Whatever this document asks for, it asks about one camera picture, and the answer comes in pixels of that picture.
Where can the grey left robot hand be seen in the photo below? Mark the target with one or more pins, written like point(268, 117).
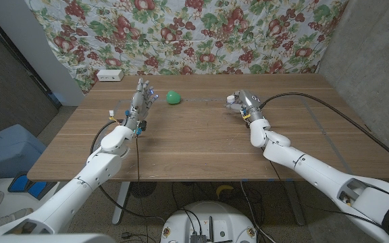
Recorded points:
point(139, 103)

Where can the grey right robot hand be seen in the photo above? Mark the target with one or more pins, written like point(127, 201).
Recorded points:
point(250, 103)

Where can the clear medicine bottle white cap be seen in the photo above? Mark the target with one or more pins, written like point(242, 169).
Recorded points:
point(230, 99)

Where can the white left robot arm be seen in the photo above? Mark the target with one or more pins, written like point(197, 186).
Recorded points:
point(86, 182)

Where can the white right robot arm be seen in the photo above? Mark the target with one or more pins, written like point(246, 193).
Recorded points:
point(316, 172)

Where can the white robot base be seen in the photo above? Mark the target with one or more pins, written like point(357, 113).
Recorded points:
point(214, 219)

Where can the green ball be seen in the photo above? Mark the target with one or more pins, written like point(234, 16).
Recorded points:
point(173, 97)

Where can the white power strip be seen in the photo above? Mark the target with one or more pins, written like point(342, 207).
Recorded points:
point(110, 75)

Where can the floral fruit print backdrop cloth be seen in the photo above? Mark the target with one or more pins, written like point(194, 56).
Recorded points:
point(187, 33)

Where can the black round fan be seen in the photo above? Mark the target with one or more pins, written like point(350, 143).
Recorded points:
point(142, 189)

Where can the yellow curved object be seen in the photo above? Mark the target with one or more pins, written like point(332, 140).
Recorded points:
point(224, 189)

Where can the white table leg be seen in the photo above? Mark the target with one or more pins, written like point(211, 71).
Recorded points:
point(120, 202)

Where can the grey table leg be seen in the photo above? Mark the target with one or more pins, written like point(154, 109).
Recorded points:
point(294, 202)

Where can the blue plastic bin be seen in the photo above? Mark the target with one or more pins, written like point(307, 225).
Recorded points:
point(8, 152)

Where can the blue foot pedals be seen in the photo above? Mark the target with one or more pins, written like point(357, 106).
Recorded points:
point(22, 184)

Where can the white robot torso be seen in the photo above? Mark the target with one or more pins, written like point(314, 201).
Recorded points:
point(46, 239)

